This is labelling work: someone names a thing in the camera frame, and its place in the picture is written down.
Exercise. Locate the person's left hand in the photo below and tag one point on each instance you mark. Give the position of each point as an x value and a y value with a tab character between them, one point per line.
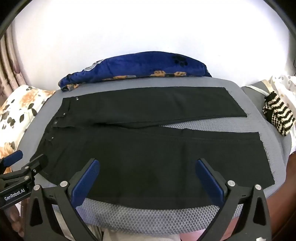
13	220

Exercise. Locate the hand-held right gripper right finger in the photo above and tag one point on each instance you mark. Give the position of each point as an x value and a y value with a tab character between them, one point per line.
208	183

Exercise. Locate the pink curtain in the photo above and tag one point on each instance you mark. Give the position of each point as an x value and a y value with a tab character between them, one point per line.
9	64

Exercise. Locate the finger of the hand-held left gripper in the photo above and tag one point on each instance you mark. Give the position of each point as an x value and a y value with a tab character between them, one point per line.
34	165
13	157

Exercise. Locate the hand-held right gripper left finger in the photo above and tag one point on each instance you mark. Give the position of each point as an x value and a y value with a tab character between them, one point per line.
85	183

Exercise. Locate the floral pillow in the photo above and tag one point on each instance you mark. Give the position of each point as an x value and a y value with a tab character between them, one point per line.
20	104

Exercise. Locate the black and white striped knit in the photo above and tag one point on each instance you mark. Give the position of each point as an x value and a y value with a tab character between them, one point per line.
279	113

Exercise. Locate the white dotted cloth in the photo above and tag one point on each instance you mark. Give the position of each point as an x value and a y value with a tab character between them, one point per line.
286	85

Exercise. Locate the brown wooden furniture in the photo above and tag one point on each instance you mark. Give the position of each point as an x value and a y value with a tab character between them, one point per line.
291	176

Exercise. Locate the blue paw print blanket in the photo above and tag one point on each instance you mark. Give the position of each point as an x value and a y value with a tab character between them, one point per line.
138	64

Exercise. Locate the black pants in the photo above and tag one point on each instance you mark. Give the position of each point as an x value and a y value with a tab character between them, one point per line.
138	162

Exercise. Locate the grey mesh mat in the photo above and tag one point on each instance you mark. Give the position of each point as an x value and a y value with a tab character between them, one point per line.
150	219

